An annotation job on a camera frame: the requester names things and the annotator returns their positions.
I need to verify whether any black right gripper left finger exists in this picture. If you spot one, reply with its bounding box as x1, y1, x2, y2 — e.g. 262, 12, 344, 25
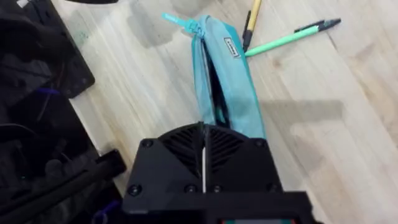
123, 121, 205, 202

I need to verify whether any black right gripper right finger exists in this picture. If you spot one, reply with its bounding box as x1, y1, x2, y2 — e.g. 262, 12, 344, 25
204, 123, 284, 194

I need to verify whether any teal zip bag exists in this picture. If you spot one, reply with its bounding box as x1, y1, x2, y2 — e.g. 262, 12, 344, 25
160, 12, 267, 140

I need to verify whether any green pen with black tip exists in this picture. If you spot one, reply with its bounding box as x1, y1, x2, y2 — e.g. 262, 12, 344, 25
244, 17, 342, 58

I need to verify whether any yellow pen with black clip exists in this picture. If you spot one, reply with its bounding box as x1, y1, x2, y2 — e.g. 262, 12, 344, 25
241, 0, 262, 53

